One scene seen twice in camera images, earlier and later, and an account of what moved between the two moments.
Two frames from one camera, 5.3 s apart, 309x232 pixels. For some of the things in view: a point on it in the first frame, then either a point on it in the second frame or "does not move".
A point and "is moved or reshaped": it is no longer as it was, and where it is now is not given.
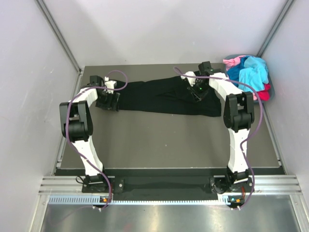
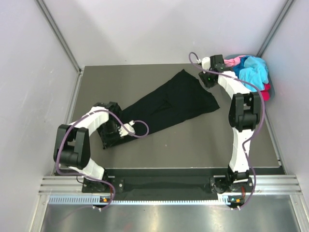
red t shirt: (264, 95) does not move
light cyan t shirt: (255, 74) does not move
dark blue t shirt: (233, 73) does not move
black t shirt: (169, 95) is moved or reshaped
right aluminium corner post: (275, 28) does not move
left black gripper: (110, 105) → (107, 141)
